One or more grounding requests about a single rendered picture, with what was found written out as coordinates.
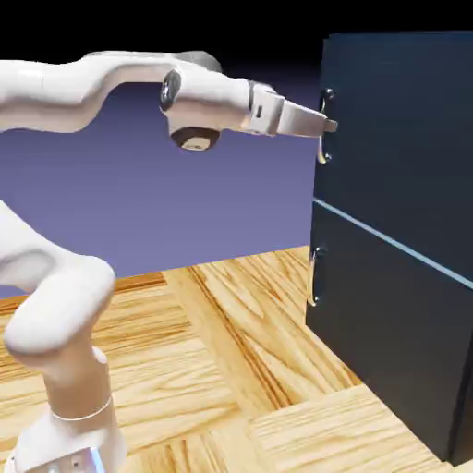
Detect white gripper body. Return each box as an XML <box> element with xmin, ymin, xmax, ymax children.
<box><xmin>275</xmin><ymin>98</ymin><xmax>329</xmax><ymax>139</ymax></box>

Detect dark blue cabinet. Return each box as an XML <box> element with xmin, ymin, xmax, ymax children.
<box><xmin>305</xmin><ymin>31</ymin><xmax>473</xmax><ymax>467</ymax></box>

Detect dark blue cabinet door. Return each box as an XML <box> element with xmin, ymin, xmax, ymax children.
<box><xmin>305</xmin><ymin>200</ymin><xmax>473</xmax><ymax>461</ymax></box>
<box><xmin>312</xmin><ymin>36</ymin><xmax>473</xmax><ymax>285</ymax></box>

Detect curved silver door handle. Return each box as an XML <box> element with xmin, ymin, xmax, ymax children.
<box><xmin>308</xmin><ymin>246</ymin><xmax>328</xmax><ymax>308</ymax></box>
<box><xmin>316</xmin><ymin>87</ymin><xmax>336</xmax><ymax>165</ymax></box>

